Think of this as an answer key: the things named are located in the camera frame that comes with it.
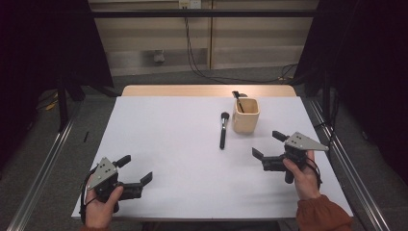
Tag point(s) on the thin black brush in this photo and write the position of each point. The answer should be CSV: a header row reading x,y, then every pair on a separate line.
x,y
239,102

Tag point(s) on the metal rail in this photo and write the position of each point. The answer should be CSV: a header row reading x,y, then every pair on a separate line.
x,y
45,166
352,173

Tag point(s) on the large black makeup brush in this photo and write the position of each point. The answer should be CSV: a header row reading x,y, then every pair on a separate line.
x,y
223,128

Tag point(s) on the black horizontal bar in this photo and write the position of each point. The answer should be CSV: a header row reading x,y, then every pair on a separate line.
x,y
198,13

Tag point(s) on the small white floor fixture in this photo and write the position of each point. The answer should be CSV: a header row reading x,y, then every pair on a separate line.
x,y
159,56

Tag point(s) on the black stand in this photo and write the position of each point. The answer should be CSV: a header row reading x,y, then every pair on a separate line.
x,y
63,106
326,96

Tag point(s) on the cream square cup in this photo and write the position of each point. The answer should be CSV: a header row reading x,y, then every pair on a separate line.
x,y
245,123

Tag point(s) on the white wall socket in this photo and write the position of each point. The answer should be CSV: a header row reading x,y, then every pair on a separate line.
x,y
190,4

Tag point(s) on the small black stick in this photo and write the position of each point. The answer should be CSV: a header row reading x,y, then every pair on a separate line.
x,y
85,137

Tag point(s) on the black curtain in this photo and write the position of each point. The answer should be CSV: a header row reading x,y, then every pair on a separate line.
x,y
38,48
369,64

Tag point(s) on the person's right hand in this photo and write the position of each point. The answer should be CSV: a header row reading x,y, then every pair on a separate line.
x,y
306,183

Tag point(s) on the white table cover sheet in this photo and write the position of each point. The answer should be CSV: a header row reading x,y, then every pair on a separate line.
x,y
179,186

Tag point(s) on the person's left hand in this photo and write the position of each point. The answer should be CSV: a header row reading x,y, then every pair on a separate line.
x,y
97,213

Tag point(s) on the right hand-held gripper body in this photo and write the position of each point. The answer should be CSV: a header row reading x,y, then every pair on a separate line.
x,y
301,142

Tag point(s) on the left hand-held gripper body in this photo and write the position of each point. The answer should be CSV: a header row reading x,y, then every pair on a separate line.
x,y
102,173

